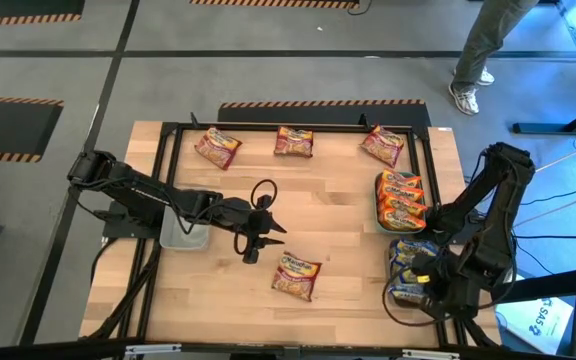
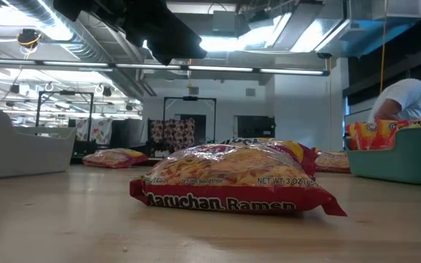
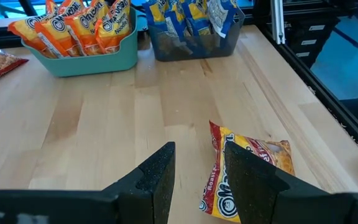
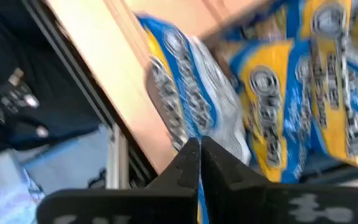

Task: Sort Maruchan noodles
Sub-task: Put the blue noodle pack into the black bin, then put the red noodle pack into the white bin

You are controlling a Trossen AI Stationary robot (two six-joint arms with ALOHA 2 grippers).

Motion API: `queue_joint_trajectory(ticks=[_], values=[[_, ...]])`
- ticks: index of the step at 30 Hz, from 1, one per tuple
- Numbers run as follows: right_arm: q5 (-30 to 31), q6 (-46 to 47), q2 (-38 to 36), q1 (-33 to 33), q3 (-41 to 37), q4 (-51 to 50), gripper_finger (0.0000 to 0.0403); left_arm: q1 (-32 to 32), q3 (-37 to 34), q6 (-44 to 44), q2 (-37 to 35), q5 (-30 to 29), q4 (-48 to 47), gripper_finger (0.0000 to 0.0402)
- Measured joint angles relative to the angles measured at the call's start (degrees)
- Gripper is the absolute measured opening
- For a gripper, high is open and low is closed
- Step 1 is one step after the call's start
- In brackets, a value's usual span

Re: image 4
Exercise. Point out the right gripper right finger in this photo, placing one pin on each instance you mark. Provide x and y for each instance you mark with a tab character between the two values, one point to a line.
259	205

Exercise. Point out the person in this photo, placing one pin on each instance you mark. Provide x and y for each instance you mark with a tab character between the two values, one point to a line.
26	62

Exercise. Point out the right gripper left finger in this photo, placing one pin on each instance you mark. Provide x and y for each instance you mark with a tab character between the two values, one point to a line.
135	208

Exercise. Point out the silver aluminium bracket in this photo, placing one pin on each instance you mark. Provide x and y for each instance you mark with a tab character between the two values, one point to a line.
117	158

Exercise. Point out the dark grey plastic bin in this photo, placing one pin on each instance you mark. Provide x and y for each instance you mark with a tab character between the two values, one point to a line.
328	177

